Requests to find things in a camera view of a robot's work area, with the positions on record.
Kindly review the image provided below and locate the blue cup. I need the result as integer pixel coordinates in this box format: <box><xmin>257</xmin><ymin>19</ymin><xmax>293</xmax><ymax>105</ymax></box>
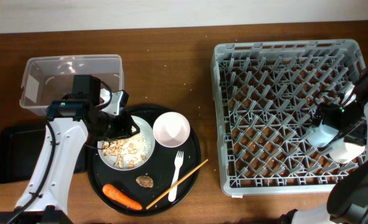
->
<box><xmin>306</xmin><ymin>123</ymin><xmax>339</xmax><ymax>147</ymax></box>

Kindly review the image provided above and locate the grey plate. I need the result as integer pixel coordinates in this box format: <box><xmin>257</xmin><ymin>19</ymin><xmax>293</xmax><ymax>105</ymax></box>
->
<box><xmin>97</xmin><ymin>116</ymin><xmax>156</xmax><ymax>171</ymax></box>

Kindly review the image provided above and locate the white cup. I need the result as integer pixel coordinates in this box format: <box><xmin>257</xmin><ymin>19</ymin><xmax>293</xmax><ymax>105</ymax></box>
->
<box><xmin>329</xmin><ymin>138</ymin><xmax>366</xmax><ymax>164</ymax></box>

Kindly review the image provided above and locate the pink bowl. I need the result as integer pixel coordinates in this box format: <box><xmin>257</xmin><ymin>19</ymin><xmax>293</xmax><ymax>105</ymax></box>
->
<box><xmin>153</xmin><ymin>111</ymin><xmax>191</xmax><ymax>148</ymax></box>

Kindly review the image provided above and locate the white plastic fork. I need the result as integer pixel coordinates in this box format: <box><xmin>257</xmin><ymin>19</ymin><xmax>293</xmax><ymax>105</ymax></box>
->
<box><xmin>167</xmin><ymin>151</ymin><xmax>184</xmax><ymax>202</ymax></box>

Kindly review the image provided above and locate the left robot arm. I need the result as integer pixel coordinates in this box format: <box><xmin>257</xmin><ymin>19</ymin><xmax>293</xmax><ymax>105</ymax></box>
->
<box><xmin>0</xmin><ymin>75</ymin><xmax>139</xmax><ymax>223</ymax></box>

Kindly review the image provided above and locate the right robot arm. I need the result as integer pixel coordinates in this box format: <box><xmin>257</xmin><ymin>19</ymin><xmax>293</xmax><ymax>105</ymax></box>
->
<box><xmin>278</xmin><ymin>68</ymin><xmax>368</xmax><ymax>223</ymax></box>

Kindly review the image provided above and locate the grey dishwasher rack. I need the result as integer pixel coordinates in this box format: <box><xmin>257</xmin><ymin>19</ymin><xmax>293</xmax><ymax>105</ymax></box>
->
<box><xmin>211</xmin><ymin>39</ymin><xmax>367</xmax><ymax>197</ymax></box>

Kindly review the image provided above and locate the food scraps and rice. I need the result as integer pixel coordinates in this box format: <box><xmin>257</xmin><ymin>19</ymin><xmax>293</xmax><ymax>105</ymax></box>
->
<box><xmin>101</xmin><ymin>131</ymin><xmax>152</xmax><ymax>170</ymax></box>

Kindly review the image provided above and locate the round black serving tray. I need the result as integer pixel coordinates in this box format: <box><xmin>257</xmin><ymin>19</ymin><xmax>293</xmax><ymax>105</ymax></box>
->
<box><xmin>87</xmin><ymin>105</ymin><xmax>202</xmax><ymax>217</ymax></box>

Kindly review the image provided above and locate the orange carrot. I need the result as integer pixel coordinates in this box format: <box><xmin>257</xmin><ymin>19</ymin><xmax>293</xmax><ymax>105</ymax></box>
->
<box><xmin>102</xmin><ymin>184</ymin><xmax>143</xmax><ymax>210</ymax></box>

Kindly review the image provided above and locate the brown walnut shell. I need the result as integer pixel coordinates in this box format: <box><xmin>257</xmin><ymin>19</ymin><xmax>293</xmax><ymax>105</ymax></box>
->
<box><xmin>136</xmin><ymin>175</ymin><xmax>154</xmax><ymax>188</ymax></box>

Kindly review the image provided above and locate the clear plastic bin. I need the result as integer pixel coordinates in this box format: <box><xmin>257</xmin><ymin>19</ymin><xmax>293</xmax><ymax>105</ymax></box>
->
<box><xmin>19</xmin><ymin>54</ymin><xmax>124</xmax><ymax>116</ymax></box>

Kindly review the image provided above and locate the black rectangular tray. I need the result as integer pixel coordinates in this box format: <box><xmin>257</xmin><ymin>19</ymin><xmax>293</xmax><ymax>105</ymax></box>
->
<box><xmin>0</xmin><ymin>119</ymin><xmax>87</xmax><ymax>184</ymax></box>

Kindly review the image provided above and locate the wooden chopstick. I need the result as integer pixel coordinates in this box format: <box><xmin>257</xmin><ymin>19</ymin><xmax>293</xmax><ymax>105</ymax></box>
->
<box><xmin>146</xmin><ymin>159</ymin><xmax>209</xmax><ymax>210</ymax></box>

